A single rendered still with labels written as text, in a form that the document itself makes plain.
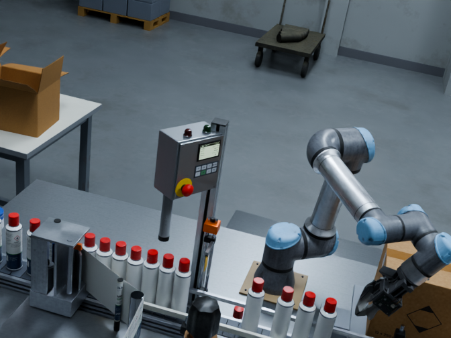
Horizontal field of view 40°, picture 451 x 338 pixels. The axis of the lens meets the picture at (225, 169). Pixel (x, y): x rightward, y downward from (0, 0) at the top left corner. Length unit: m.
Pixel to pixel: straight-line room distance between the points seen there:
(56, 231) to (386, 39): 7.17
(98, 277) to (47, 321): 0.20
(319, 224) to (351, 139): 0.36
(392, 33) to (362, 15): 0.46
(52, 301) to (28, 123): 1.51
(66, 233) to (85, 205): 0.76
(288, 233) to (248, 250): 0.34
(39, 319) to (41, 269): 0.16
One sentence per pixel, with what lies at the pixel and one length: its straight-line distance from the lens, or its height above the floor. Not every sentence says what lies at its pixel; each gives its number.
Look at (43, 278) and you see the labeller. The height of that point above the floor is 1.00.
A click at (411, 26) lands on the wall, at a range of 8.64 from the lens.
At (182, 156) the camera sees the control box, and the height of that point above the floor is 1.43.
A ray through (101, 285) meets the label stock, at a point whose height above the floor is 0.98.
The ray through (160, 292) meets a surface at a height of 0.96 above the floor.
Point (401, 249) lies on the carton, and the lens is 2.17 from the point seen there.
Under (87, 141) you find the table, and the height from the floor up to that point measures 0.56.
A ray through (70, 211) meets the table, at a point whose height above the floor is 0.83.
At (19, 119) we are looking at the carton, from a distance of 3.36.
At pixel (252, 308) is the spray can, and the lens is 1.94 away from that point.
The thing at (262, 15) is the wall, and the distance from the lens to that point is 8.85.
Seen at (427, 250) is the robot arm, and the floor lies 1.34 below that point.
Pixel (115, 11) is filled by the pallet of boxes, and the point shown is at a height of 0.17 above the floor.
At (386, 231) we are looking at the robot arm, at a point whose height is 1.37.
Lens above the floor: 2.20
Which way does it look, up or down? 26 degrees down
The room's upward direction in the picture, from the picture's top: 9 degrees clockwise
